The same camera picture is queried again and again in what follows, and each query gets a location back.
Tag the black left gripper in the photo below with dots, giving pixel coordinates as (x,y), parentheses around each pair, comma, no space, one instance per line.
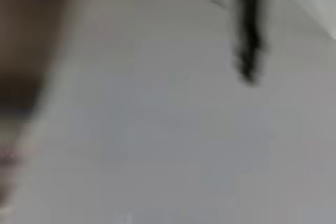
(249,32)

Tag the stainless steel mixing bowl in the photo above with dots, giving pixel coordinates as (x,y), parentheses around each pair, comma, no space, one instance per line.
(29,37)

